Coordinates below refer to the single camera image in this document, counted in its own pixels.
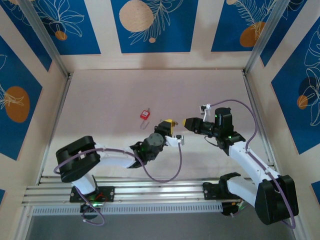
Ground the red padlock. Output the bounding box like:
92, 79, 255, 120
139, 109, 152, 130

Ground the right black connector module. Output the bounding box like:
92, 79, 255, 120
221, 201, 249, 217

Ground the black connector module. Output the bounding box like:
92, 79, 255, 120
221, 201, 249, 217
79, 201, 103, 216

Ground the left black connector module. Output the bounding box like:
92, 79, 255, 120
79, 201, 103, 216

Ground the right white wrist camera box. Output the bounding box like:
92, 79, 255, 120
198, 103, 214, 122

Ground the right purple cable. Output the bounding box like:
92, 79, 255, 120
211, 99, 297, 230

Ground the purple cable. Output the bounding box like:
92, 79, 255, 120
53, 141, 184, 226
211, 99, 297, 230

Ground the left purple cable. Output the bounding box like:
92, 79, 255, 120
53, 141, 184, 226

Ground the right aluminium side rail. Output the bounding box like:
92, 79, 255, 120
241, 69, 281, 180

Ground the aluminium side rail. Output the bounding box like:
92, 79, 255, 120
35, 72, 74, 186
241, 69, 281, 180

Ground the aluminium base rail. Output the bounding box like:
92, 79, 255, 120
21, 175, 298, 207

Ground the white slotted cable duct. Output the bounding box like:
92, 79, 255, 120
31, 202, 224, 217

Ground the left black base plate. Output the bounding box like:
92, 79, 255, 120
69, 185, 116, 204

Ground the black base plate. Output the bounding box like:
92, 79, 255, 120
69, 185, 116, 204
202, 181, 250, 201

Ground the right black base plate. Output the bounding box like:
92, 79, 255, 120
202, 181, 250, 201

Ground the right aluminium frame post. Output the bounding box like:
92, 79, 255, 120
243, 0, 293, 75

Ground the aluminium frame post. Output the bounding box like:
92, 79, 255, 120
18, 0, 73, 77
243, 0, 293, 75

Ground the left aluminium side rail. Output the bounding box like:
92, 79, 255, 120
35, 72, 74, 186

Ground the left aluminium frame post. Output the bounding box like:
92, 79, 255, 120
18, 0, 73, 77

